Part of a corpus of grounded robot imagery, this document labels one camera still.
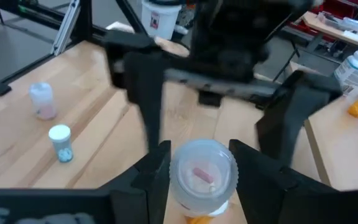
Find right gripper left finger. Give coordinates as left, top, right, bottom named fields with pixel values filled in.
left=108, top=139, right=172, bottom=224

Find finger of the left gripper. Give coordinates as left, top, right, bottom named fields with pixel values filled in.
left=104, top=30, right=165, bottom=151
left=255, top=70, right=343, bottom=169

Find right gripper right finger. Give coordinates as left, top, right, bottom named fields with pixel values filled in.
left=228, top=139, right=341, bottom=224

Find clear pill bottle pink pills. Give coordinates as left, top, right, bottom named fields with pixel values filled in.
left=28, top=82, right=58, bottom=121
left=168, top=139, right=239, bottom=218

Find white labelled pill bottle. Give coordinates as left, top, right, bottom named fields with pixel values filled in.
left=333, top=55, right=358, bottom=96

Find white bucket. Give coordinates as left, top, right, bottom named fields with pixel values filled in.
left=140, top=0, right=183, bottom=40

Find medium orange pill bottle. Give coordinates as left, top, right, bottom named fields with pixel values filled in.
left=181, top=202, right=231, bottom=224

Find silver aluminium extrusion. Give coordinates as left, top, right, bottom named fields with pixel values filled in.
left=50, top=0, right=81, bottom=57

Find wooden workbench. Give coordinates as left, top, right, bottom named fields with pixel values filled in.
left=300, top=11, right=358, bottom=52

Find blue pill bottle white cap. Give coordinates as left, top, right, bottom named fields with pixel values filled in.
left=48, top=124, right=74, bottom=164

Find clear plastic container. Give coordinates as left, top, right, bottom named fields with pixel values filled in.
left=342, top=17, right=358, bottom=32

